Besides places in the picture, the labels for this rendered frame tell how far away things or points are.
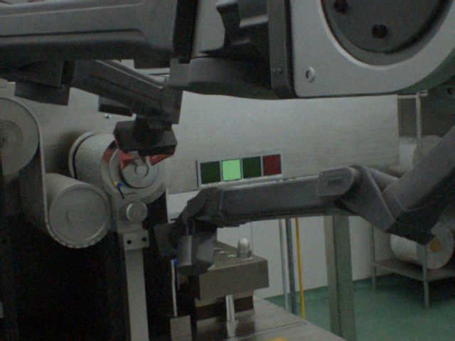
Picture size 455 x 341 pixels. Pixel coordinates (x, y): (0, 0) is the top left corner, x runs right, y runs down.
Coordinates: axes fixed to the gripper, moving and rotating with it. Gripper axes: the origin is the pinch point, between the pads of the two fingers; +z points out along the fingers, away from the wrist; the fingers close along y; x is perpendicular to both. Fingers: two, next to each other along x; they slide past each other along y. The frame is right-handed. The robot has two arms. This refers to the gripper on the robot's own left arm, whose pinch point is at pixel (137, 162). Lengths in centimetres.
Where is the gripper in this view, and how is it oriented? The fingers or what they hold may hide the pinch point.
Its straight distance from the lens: 143.6
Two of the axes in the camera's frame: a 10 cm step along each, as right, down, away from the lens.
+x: -3.3, -8.1, 4.8
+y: 9.0, -1.2, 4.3
